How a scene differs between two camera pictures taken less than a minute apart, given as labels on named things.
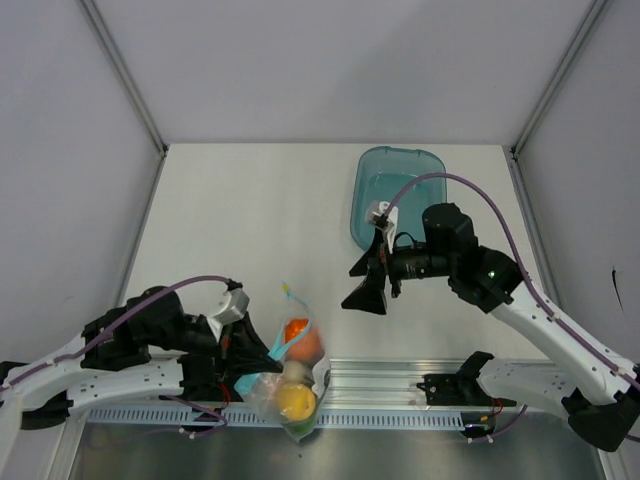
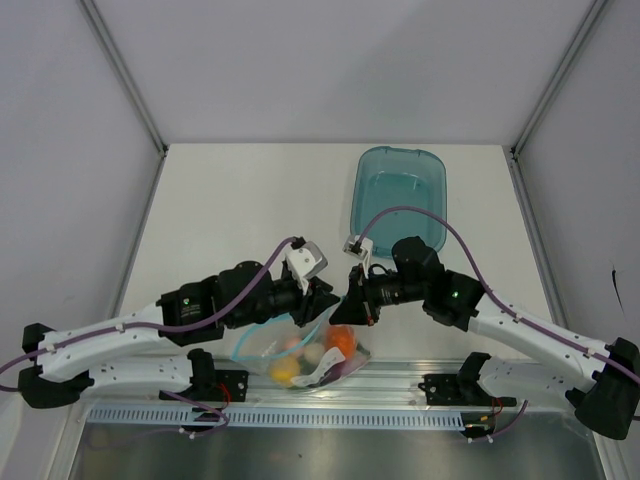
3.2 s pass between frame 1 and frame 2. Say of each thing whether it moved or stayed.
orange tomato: moved
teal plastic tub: stayed
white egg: moved
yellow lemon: moved
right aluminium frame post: stayed
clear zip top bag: moved
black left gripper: moved
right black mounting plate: stayed
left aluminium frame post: stayed
